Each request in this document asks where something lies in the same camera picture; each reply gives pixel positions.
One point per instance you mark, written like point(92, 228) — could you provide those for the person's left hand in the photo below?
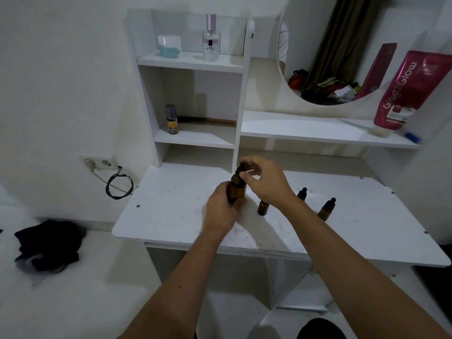
point(219, 215)

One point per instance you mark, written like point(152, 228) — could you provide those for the person's right hand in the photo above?
point(272, 187)

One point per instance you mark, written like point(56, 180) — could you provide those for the small amber glass bottle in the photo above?
point(324, 213)
point(263, 208)

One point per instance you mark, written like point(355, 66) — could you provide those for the large amber glass bottle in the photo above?
point(237, 188)

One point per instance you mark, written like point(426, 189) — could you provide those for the large black dropper cap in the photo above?
point(241, 169)

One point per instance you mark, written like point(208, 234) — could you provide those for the person's left forearm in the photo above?
point(169, 300)

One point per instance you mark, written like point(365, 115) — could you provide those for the person's right forearm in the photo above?
point(353, 271)

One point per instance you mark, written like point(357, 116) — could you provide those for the person's right leg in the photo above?
point(321, 330)

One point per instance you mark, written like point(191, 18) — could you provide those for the white vanity desk with shelves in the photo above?
point(169, 215)

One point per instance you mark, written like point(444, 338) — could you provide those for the brown comb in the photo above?
point(208, 121)

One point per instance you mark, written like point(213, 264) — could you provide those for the small yellow-label spray can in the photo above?
point(172, 127)

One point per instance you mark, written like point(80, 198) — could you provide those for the white mattress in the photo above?
point(99, 296)

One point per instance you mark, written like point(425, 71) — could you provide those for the blue pen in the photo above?
point(412, 137)

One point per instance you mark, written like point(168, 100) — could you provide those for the clear perfume bottle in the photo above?
point(211, 45)

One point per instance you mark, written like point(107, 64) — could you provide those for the pink cosmetic tube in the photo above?
point(406, 88)

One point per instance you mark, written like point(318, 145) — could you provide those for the black cloth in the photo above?
point(49, 247)

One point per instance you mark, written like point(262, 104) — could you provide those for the white teal cream jar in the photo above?
point(168, 45)

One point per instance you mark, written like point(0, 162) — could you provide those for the large black fabric item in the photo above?
point(438, 282)

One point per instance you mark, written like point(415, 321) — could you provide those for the white wall socket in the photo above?
point(109, 161)

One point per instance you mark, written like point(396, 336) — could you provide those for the round wall mirror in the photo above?
point(307, 31)

